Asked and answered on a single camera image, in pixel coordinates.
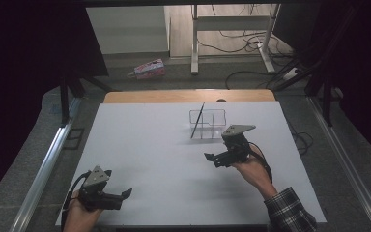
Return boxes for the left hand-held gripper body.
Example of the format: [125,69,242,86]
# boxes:
[76,165,125,213]

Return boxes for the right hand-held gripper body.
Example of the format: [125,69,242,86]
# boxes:
[213,124,257,169]

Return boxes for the clear acrylic pen holder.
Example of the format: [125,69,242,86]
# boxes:
[188,108,228,141]

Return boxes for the black pencil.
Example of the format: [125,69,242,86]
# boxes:
[189,101,206,140]

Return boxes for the person's left hand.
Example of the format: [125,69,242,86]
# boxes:
[63,189,104,232]

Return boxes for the person's right hand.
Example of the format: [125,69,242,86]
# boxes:
[231,143,278,200]

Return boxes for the wooden table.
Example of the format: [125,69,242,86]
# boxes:
[102,89,277,104]

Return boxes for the white power strip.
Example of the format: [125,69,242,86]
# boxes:
[283,67,300,81]

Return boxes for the black metal stand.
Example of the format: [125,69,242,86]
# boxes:
[271,57,342,128]
[59,72,114,128]

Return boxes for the pink carton box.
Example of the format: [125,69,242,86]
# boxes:
[127,58,167,80]

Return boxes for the dark curtain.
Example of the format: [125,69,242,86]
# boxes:
[0,0,110,208]
[272,0,371,160]

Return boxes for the white cabinet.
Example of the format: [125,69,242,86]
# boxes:
[86,5,171,55]

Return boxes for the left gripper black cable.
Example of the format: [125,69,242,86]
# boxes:
[60,170,92,232]

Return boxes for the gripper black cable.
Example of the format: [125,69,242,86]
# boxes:
[246,140,274,186]
[60,170,92,232]

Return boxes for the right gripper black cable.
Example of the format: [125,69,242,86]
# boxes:
[246,140,274,186]

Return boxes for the aluminium rail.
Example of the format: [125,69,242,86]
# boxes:
[9,96,83,232]
[306,96,371,232]

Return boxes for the thin black looped cable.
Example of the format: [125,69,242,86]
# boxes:
[286,120,314,157]

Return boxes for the black floor cable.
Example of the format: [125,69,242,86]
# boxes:
[224,70,276,91]

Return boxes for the tangled black cables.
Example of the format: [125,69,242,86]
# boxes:
[195,4,296,61]

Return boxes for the white metal desk frame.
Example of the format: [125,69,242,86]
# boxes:
[190,3,282,76]

